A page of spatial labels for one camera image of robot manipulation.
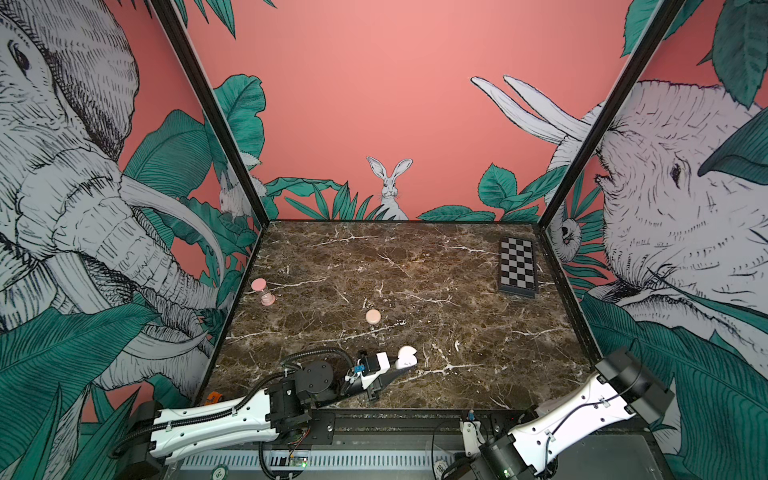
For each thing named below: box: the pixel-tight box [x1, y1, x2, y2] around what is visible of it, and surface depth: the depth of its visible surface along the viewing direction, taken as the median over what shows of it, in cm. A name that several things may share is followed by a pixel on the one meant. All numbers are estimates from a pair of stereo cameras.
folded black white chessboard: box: [498, 237, 537, 299], surface depth 106 cm
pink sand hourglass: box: [251, 278, 276, 306], surface depth 97 cm
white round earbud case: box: [395, 345, 418, 369], surface depth 63 cm
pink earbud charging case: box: [365, 309, 381, 325], surface depth 95 cm
